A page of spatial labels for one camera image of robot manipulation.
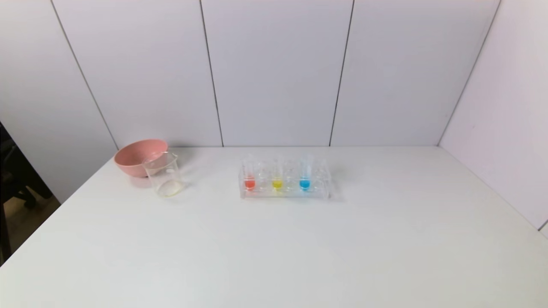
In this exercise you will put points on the clear glass beaker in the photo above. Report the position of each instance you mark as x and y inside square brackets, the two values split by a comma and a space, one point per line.
[165, 179]

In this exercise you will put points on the test tube with blue pigment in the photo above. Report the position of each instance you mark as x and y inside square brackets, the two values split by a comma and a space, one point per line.
[305, 184]

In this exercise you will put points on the pink bowl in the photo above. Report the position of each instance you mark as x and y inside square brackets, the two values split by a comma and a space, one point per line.
[132, 158]

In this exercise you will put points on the clear plastic test tube rack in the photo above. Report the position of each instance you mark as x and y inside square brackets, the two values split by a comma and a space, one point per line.
[317, 192]

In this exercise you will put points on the test tube with yellow pigment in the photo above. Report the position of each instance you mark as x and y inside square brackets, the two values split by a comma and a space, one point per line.
[277, 184]

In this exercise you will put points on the test tube with red pigment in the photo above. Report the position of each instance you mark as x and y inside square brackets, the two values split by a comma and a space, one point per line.
[249, 183]

